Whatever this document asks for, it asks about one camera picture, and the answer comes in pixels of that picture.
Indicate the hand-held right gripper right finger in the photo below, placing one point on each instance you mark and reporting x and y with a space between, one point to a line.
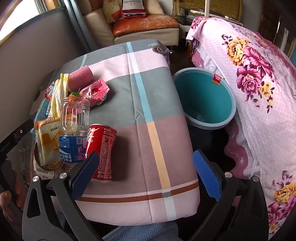
208 176

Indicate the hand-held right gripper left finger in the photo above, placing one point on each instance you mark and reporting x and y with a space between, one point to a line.
84 176

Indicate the orange chip packet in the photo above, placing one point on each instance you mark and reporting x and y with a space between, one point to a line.
46 139

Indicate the red soda can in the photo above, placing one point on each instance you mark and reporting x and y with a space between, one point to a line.
103 148

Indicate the blue white drink carton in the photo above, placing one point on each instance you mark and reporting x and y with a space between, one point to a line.
42 109

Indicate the white blue paper canister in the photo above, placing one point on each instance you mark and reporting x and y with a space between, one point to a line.
44 172

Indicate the small red wrapper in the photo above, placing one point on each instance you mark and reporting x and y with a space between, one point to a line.
49 90

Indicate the yellow white paper towel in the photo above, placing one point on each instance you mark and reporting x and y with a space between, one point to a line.
59 92

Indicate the clear plastic bottle blue label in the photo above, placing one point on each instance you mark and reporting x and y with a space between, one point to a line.
74 115

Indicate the blue round bin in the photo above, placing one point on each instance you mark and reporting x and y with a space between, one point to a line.
203 99

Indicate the pink snack wrapper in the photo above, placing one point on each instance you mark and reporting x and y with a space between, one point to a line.
94 91

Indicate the pink paper cup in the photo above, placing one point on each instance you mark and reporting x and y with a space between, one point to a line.
81 76

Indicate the person's left hand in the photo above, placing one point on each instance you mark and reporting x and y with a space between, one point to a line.
5 201

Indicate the green orange candy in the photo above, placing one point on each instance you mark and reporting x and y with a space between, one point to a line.
74 94

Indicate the blue towel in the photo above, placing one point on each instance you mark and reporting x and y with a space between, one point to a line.
138 233

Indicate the grey panel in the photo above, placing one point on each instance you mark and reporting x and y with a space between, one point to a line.
34 58

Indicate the pink floral bedsheet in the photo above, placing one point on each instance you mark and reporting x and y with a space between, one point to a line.
254 104

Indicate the plaid blanket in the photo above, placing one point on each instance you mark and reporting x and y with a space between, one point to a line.
150 92

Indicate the window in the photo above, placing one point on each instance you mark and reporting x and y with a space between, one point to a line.
23 9

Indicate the cream sofa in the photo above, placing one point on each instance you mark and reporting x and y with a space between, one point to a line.
138 38

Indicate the cream cartoon pillow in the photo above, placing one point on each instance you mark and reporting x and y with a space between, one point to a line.
111 11

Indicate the orange leather cushion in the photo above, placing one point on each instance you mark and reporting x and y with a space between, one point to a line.
145 23

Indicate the leopard print cloth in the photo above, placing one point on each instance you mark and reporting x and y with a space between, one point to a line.
222 8

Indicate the white pole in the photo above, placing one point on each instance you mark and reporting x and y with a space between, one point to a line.
207 7

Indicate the bottle print pillow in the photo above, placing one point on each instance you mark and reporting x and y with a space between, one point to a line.
133 9

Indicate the beige pillow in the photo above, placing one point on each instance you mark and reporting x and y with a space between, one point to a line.
153 7

